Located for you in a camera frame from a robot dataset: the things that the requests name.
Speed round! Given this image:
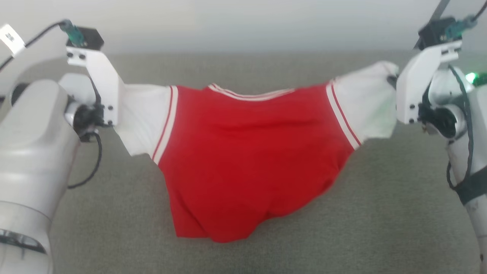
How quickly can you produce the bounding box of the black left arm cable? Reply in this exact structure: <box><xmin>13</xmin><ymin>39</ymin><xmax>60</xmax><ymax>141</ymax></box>
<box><xmin>0</xmin><ymin>19</ymin><xmax>103</xmax><ymax>189</ymax></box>

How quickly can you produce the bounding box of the red shirt with white sleeves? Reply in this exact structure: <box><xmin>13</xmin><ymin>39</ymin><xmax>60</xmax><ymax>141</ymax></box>
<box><xmin>113</xmin><ymin>61</ymin><xmax>400</xmax><ymax>243</ymax></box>

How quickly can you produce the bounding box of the grey-green fabric sofa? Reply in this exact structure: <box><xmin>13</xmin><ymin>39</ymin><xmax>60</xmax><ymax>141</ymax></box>
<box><xmin>0</xmin><ymin>49</ymin><xmax>487</xmax><ymax>274</ymax></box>

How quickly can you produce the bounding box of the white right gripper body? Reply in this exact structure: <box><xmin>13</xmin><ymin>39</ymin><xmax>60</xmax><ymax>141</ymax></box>
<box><xmin>395</xmin><ymin>40</ymin><xmax>463</xmax><ymax>125</ymax></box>

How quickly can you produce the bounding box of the grey metal stand pole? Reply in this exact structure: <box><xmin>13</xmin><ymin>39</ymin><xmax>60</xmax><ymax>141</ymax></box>
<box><xmin>414</xmin><ymin>0</ymin><xmax>452</xmax><ymax>49</ymax></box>

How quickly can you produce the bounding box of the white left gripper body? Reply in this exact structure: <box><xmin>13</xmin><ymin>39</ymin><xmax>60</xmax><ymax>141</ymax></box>
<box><xmin>66</xmin><ymin>47</ymin><xmax>125</xmax><ymax>127</ymax></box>

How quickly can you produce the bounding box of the white cable label tag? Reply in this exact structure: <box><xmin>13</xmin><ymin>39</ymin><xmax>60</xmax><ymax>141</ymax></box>
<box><xmin>0</xmin><ymin>24</ymin><xmax>26</xmax><ymax>56</ymax></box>

